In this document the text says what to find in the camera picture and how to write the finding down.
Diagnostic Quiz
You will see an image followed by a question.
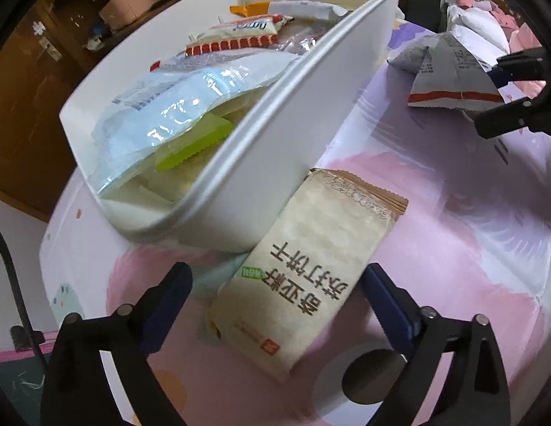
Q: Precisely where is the green small snack packet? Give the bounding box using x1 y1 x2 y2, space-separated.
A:
155 113 235 171

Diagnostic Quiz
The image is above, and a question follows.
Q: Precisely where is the beige soda cracker packet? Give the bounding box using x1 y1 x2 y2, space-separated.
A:
209 169 408 381

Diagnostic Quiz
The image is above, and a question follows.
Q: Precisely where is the orange white snack packet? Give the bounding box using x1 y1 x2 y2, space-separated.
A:
230 0 349 21

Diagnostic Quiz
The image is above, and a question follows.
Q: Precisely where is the light blue snack bag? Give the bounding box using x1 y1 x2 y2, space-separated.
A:
88 48 299 198

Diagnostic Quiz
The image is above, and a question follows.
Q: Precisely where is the black cable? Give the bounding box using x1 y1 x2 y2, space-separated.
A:
0 218 50 365

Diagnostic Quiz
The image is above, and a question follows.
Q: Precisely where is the pink cartoon tablecloth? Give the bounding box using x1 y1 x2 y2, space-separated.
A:
38 17 551 426

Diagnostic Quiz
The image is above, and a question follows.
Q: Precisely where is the silver door handle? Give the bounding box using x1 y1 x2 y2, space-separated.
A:
38 37 63 62

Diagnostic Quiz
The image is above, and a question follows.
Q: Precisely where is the red white striped snack packet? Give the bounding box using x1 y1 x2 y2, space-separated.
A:
185 15 294 57

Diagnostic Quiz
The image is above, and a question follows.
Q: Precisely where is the brown wooden door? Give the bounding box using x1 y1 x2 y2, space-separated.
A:
0 0 205 223

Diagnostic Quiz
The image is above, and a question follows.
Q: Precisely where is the white plastic storage bin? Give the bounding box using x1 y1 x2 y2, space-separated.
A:
60 0 399 252

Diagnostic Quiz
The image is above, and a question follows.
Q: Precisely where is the white grey triangular snack bag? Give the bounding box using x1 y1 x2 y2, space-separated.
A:
388 33 504 113

